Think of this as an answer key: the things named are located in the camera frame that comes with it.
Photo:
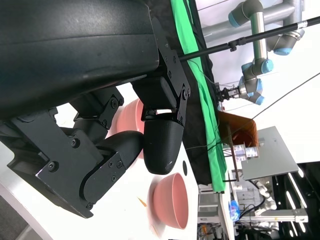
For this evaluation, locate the grey flat metal plate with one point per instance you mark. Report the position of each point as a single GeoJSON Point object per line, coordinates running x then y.
{"type": "Point", "coordinates": [270, 155]}

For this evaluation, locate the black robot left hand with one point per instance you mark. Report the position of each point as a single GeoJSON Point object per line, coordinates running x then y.
{"type": "Point", "coordinates": [75, 62]}

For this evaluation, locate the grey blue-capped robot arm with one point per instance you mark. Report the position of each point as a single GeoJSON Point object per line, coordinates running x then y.
{"type": "Point", "coordinates": [258, 37]}

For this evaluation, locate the green cloth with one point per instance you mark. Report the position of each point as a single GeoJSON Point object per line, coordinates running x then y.
{"type": "Point", "coordinates": [186, 32]}

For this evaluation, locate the black metal pole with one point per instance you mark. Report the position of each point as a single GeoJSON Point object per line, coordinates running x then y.
{"type": "Point", "coordinates": [250, 38]}

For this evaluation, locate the thin orange sliver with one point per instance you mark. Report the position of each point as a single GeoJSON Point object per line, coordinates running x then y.
{"type": "Point", "coordinates": [142, 201]}

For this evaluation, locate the pink plastic bowl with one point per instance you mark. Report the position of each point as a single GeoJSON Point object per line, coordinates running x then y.
{"type": "Point", "coordinates": [128, 115]}
{"type": "Point", "coordinates": [165, 200]}

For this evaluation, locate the small black robot gripper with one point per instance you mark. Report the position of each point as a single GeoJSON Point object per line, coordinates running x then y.
{"type": "Point", "coordinates": [225, 93]}

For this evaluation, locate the brown open box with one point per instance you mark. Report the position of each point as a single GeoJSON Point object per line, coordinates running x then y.
{"type": "Point", "coordinates": [240, 125]}

